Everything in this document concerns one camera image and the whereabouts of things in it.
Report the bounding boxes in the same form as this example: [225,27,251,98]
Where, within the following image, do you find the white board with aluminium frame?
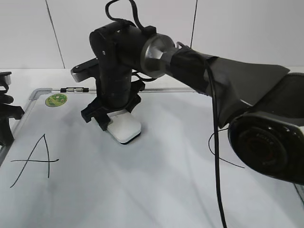
[0,87,304,228]

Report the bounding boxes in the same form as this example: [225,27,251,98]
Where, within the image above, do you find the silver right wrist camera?
[70,58,99,83]

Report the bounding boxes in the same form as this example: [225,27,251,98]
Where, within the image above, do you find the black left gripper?
[0,95,25,146]

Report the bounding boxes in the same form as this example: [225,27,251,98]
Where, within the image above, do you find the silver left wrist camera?
[0,71,12,87]

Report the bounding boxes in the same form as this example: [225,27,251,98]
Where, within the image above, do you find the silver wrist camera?
[0,71,12,87]
[70,58,99,83]

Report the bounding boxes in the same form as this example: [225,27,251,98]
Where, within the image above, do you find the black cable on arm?
[105,0,228,228]

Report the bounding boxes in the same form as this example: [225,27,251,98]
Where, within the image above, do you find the round green sticker magnet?
[45,94,67,107]

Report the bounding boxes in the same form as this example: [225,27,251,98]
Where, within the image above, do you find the white rectangular board eraser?
[107,110,142,144]

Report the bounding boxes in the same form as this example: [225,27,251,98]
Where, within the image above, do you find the black silver marker pen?
[60,87,89,93]

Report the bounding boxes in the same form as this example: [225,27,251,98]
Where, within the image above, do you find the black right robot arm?
[81,21,304,184]

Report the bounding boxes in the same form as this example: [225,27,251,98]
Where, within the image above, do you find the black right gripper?
[81,79,145,131]

